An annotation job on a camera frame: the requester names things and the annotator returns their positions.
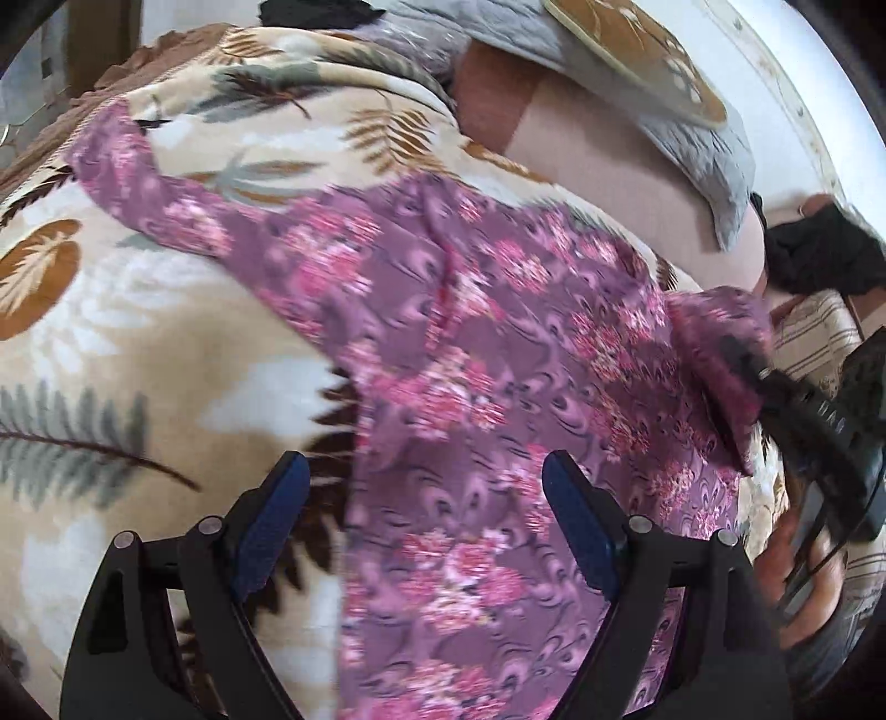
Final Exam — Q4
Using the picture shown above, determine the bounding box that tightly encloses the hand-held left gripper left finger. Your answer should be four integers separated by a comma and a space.
59, 450, 311, 720

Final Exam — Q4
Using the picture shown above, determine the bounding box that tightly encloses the dark cloth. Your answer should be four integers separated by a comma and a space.
258, 0, 390, 34

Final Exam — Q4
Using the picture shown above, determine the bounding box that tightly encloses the brown leaf print cushion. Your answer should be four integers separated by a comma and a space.
542, 0, 729, 127

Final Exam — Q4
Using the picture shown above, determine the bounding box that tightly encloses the person's right hand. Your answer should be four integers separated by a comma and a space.
753, 516, 851, 650

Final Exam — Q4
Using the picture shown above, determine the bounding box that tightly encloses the beige striped cushion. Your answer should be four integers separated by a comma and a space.
771, 289, 863, 395

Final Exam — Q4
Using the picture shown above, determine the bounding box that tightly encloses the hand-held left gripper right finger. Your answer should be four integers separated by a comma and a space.
542, 450, 790, 720

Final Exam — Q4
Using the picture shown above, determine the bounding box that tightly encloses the cream leaf print blanket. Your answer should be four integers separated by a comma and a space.
0, 24, 797, 720

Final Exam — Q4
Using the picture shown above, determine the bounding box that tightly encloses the black cloth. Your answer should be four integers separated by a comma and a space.
751, 194, 883, 300

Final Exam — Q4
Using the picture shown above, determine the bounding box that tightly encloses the pink bed sheet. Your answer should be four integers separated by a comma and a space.
453, 52, 771, 295

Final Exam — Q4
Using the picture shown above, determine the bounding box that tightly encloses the purple floral garment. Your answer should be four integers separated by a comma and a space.
65, 104, 776, 720

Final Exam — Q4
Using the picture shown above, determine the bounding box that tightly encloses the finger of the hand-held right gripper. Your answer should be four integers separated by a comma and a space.
718, 331, 879, 542

